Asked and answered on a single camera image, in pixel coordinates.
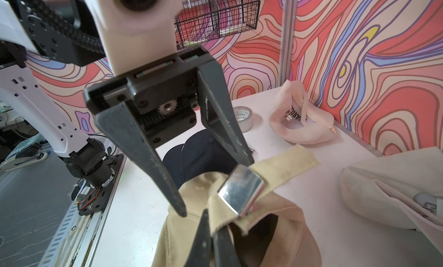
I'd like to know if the black wire basket left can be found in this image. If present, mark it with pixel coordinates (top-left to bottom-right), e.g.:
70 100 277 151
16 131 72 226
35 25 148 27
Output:
174 0 261 50

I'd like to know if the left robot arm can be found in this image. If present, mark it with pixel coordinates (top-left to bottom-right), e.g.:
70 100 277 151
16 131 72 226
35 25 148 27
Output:
1 0 254 217

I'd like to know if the cream baseball cap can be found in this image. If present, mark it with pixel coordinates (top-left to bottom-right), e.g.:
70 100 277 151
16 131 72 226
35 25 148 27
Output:
268 80 338 145

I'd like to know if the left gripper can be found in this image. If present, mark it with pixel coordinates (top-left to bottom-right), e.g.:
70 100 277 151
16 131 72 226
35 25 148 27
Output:
84 46 254 217

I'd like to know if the clear tape roll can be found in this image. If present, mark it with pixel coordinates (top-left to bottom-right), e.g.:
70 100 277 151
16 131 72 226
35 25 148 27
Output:
233 106 254 133

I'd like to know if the black cap with white logo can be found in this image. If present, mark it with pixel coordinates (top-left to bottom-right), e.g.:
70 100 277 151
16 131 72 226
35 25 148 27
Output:
163 129 237 188

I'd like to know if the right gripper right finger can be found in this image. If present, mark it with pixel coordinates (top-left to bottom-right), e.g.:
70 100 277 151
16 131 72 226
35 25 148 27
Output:
212 225 241 267

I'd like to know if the light beige baseball cap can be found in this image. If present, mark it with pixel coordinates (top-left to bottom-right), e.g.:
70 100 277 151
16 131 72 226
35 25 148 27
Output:
340 147 443 252

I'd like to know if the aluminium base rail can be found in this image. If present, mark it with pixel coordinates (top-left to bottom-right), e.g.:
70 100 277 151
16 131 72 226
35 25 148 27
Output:
0 142 127 267

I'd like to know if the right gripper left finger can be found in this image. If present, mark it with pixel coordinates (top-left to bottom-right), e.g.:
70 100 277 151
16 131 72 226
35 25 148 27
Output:
185 209 212 267

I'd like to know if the tan khaki baseball cap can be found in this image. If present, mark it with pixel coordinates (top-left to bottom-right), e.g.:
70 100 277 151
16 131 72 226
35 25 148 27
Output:
152 145 322 267

